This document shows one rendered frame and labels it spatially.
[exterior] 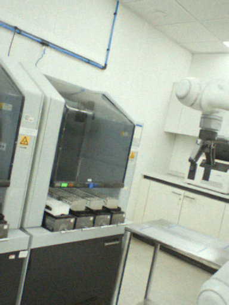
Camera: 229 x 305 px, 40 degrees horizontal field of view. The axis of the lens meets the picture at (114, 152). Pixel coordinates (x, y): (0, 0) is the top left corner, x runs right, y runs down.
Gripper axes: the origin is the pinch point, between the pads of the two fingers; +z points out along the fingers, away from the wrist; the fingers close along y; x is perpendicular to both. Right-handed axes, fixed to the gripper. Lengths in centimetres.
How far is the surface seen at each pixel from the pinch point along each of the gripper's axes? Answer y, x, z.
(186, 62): 270, 185, -134
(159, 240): 16.7, 21.9, 37.9
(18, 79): -42, 84, -28
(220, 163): 225, 86, -3
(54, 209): -15, 71, 35
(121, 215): 39, 66, 40
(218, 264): 19.5, -9.0, 38.1
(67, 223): -8, 66, 42
